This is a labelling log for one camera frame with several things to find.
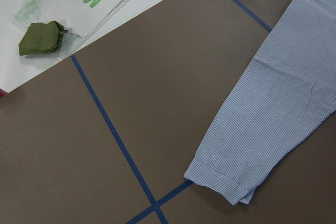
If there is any light blue striped shirt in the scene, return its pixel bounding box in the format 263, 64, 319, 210
184, 0, 335, 205

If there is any clear MINI plastic bag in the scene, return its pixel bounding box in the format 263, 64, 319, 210
14, 0, 129, 60

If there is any folded green cloth pouch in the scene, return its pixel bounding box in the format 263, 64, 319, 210
18, 20, 68, 56

